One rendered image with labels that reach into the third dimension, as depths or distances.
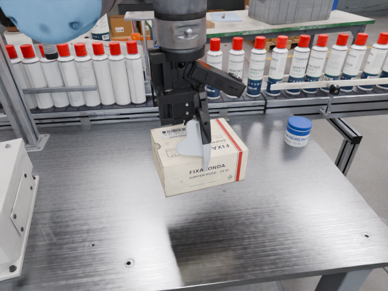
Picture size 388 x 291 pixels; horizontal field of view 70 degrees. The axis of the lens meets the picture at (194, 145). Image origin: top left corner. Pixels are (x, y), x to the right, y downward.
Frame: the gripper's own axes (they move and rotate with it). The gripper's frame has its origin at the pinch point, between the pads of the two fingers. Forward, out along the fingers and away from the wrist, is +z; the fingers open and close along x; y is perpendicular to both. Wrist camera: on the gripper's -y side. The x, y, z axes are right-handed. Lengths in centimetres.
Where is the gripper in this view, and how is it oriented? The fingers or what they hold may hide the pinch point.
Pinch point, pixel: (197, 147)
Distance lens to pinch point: 55.0
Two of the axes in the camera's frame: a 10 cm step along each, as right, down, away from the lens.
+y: -9.5, 2.0, -2.3
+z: 0.2, 8.1, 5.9
